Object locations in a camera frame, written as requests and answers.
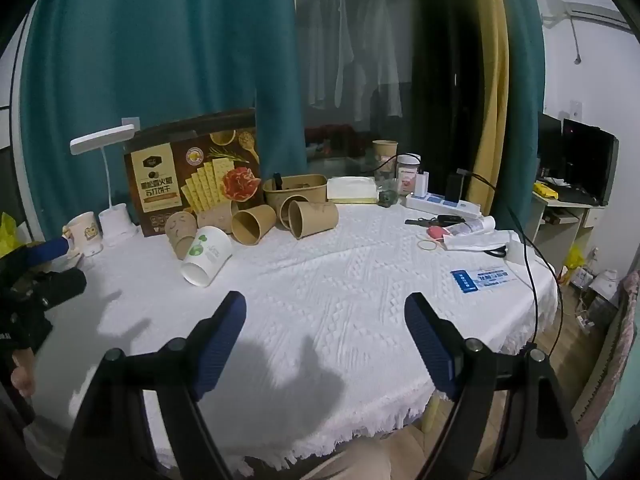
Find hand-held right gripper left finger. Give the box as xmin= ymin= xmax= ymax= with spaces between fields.
xmin=60 ymin=291 xmax=248 ymax=480

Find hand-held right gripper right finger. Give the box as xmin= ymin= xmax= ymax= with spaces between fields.
xmin=404 ymin=292 xmax=588 ymax=480

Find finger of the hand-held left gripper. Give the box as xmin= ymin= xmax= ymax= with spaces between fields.
xmin=35 ymin=267 xmax=88 ymax=312
xmin=25 ymin=237 xmax=71 ymax=267

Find white paper cup green print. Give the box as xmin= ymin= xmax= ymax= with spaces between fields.
xmin=180 ymin=226 xmax=234 ymax=288

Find brown paper cup face drawing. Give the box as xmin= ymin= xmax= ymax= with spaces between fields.
xmin=166 ymin=211 xmax=200 ymax=261

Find brown paper cup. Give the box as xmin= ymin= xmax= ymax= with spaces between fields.
xmin=288 ymin=200 xmax=340 ymax=240
xmin=197 ymin=201 xmax=241 ymax=235
xmin=230 ymin=204 xmax=278 ymax=246
xmin=277 ymin=194 xmax=315 ymax=231

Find upright tan paper cup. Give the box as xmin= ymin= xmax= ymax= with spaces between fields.
xmin=372 ymin=139 xmax=400 ymax=182

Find person's left hand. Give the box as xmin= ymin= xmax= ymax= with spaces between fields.
xmin=10 ymin=347 xmax=37 ymax=397

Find white cartoon mug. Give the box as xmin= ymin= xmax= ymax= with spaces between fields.
xmin=62 ymin=211 xmax=105 ymax=259

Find yellow plastic bag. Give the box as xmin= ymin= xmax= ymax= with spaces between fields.
xmin=0 ymin=211 xmax=27 ymax=257

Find blue and white card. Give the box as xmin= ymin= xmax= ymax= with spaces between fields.
xmin=450 ymin=265 xmax=519 ymax=292

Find white desk lamp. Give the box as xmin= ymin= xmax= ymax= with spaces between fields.
xmin=69 ymin=124 xmax=139 ymax=247

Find white papers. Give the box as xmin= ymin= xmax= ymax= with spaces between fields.
xmin=442 ymin=229 xmax=518 ymax=252

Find white textured tablecloth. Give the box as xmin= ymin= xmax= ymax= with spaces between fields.
xmin=22 ymin=199 xmax=560 ymax=478

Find white tube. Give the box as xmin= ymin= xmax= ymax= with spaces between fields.
xmin=442 ymin=215 xmax=497 ymax=239

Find white power strip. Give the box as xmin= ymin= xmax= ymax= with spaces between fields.
xmin=405 ymin=192 xmax=482 ymax=219

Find brown cracker box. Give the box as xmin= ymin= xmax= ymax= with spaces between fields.
xmin=123 ymin=109 xmax=264 ymax=239

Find clear jar white lid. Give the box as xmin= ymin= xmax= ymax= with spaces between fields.
xmin=396 ymin=153 xmax=423 ymax=197

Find brown paper bowl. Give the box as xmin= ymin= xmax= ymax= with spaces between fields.
xmin=263 ymin=173 xmax=329 ymax=209

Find white side desk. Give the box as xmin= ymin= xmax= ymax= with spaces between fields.
xmin=529 ymin=180 xmax=610 ymax=263

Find pink patterned cloth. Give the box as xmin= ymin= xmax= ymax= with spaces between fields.
xmin=572 ymin=267 xmax=640 ymax=433

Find wide teal curtain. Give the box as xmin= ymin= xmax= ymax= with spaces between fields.
xmin=19 ymin=0 xmax=309 ymax=243

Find black computer monitor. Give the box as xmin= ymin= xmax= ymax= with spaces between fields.
xmin=537 ymin=112 xmax=620 ymax=207

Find yellow curtain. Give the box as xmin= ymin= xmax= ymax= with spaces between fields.
xmin=462 ymin=0 xmax=521 ymax=211

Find narrow teal curtain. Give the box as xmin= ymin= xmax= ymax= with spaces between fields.
xmin=492 ymin=0 xmax=546 ymax=241

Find hanging white clothes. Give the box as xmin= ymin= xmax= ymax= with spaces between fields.
xmin=305 ymin=0 xmax=404 ymax=120

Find white air conditioner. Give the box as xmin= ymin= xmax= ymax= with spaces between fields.
xmin=541 ymin=0 xmax=632 ymax=30

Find black cable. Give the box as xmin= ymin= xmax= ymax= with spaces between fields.
xmin=372 ymin=155 xmax=568 ymax=351

